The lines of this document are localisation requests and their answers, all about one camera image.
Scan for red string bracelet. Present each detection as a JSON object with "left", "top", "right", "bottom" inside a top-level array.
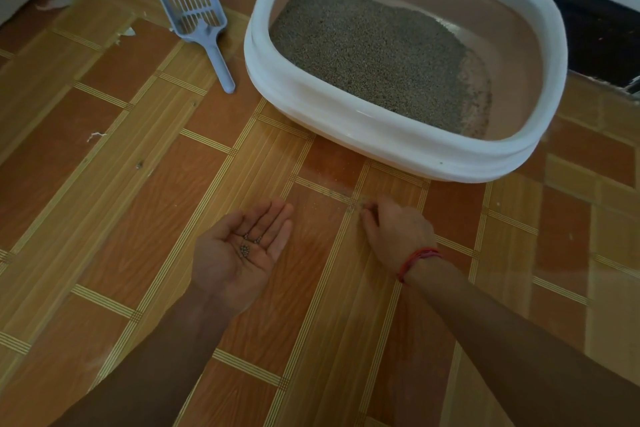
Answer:
[{"left": 396, "top": 248, "right": 443, "bottom": 285}]

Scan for grey plastic litter scoop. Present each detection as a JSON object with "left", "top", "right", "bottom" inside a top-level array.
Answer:
[{"left": 155, "top": 0, "right": 237, "bottom": 95}]

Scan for litter granules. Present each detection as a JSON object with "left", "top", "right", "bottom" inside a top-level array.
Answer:
[{"left": 239, "top": 233, "right": 263, "bottom": 259}]

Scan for white pink cat litter box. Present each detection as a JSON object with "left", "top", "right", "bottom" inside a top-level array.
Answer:
[{"left": 243, "top": 0, "right": 569, "bottom": 184}]

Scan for grey cat litter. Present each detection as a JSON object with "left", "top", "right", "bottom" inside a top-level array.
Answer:
[{"left": 269, "top": 0, "right": 493, "bottom": 138}]

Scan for person's left forearm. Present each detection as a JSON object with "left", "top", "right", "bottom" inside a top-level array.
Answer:
[{"left": 49, "top": 291, "right": 236, "bottom": 427}]

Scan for person's right hand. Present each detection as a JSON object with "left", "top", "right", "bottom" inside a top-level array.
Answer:
[{"left": 361, "top": 199, "right": 441, "bottom": 278}]

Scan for person's left hand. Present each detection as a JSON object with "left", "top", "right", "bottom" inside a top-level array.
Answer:
[{"left": 191, "top": 199, "right": 295, "bottom": 315}]

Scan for person's right forearm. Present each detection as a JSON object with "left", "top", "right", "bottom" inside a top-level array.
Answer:
[{"left": 407, "top": 261, "right": 640, "bottom": 427}]

